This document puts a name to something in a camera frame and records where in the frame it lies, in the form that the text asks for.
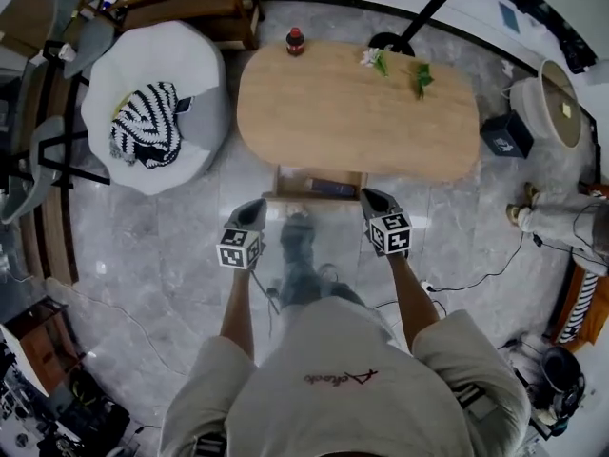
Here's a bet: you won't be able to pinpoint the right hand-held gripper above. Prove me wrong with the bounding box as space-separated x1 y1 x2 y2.
359 189 413 259

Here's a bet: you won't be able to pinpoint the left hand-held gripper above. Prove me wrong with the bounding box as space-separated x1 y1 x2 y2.
216 198 268 271

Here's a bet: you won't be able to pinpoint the wooden table drawer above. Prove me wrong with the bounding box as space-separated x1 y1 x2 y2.
261 164 370 203

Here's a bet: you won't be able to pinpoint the person's right forearm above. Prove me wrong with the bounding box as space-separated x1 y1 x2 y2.
384 253 442 351

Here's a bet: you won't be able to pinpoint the person's left forearm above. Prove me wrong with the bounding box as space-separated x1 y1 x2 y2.
219 267 258 366

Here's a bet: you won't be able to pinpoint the wooden coffee table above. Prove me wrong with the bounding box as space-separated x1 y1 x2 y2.
236 40 481 184

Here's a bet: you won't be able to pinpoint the dark blue flat box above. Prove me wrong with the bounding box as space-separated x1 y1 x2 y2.
306 178 358 197

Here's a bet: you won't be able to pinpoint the person's blue jeans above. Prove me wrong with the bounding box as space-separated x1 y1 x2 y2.
278 214 367 308

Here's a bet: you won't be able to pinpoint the green leaf sprig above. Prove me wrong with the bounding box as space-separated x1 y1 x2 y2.
402 62 435 102

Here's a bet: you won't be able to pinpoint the black white striped cloth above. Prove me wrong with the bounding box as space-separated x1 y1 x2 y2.
108 82 185 169

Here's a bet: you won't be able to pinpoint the white flower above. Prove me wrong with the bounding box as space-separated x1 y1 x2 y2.
360 47 391 79

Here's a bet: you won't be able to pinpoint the black box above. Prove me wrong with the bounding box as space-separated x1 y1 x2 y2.
479 110 534 160

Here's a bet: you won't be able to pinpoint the black tripod stand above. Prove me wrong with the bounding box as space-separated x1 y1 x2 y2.
368 0 477 57

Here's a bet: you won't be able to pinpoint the dark cola bottle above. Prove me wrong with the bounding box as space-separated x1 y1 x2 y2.
285 26 306 58

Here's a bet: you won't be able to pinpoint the person's light grey shirt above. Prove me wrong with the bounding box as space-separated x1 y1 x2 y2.
161 297 532 457

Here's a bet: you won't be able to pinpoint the white bean bag chair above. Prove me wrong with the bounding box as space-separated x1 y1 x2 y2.
80 20 229 197

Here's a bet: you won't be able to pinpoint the grey chair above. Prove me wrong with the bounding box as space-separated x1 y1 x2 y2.
0 115 110 226
45 0 125 80

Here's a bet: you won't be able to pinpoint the striped cushion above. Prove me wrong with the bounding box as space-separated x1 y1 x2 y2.
559 271 600 345

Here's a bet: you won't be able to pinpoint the blue booklet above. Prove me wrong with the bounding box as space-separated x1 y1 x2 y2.
498 1 522 32

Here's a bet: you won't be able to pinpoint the black helmet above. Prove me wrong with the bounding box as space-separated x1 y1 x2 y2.
541 345 589 437

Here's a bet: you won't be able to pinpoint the brown wooden cabinet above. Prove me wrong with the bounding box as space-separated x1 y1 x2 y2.
0 297 87 397

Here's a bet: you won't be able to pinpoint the cardboard box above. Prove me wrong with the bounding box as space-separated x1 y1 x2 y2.
0 0 58 59

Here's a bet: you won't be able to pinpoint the thin grey cable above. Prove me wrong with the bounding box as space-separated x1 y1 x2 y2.
249 269 282 340

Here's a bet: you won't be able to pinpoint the black floor cable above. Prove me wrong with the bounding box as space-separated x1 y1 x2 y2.
421 230 527 294

